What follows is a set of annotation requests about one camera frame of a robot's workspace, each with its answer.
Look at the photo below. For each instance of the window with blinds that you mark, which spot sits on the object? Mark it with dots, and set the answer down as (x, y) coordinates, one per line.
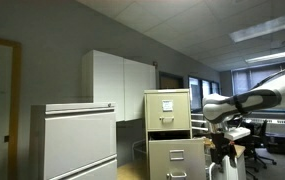
(244, 80)

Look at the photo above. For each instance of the white wall cabinet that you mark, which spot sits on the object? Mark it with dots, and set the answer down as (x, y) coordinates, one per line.
(110, 78)

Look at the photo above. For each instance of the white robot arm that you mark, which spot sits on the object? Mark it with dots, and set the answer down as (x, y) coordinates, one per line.
(217, 110)

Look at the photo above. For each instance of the beige cabinet drawer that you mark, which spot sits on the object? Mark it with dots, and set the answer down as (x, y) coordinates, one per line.
(177, 119)
(182, 159)

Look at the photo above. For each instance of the white label on drawer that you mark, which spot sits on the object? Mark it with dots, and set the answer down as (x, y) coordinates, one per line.
(167, 105)

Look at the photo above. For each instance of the wood framed whiteboard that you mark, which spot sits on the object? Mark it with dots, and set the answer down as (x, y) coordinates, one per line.
(10, 71)

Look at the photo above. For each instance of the beige filing cabinet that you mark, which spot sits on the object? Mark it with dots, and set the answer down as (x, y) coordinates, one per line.
(166, 134)

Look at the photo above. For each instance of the black office chair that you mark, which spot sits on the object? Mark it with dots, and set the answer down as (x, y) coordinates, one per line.
(258, 138)

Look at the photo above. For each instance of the grey lateral file cabinet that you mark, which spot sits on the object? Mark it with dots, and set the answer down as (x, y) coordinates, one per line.
(73, 141)

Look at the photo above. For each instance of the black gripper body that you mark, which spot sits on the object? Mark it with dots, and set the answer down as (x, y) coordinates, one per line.
(222, 147)

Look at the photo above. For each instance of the ceiling light panel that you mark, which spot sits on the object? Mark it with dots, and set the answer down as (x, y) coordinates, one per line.
(258, 30)
(266, 58)

